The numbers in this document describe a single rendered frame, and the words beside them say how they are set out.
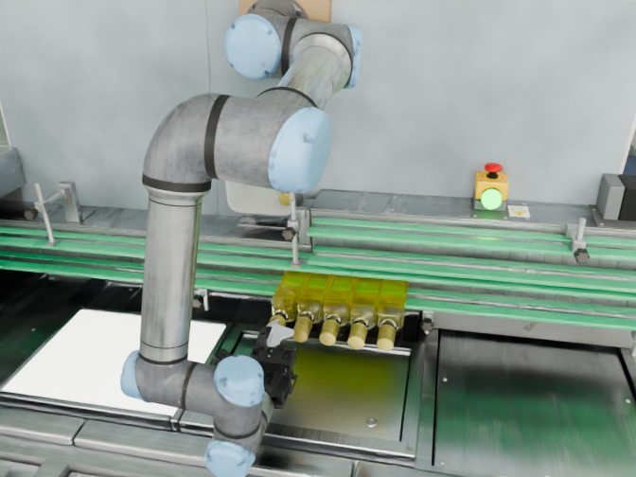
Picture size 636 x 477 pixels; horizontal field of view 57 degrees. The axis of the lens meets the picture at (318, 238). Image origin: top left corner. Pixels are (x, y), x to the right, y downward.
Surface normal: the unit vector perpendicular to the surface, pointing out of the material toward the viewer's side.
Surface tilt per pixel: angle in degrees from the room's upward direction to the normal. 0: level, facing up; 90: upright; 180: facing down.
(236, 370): 90
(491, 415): 91
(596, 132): 0
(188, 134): 19
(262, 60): 6
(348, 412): 90
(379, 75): 0
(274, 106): 79
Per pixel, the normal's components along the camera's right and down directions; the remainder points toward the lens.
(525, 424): -0.04, -0.90
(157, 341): -0.07, 0.28
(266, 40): -0.30, 0.44
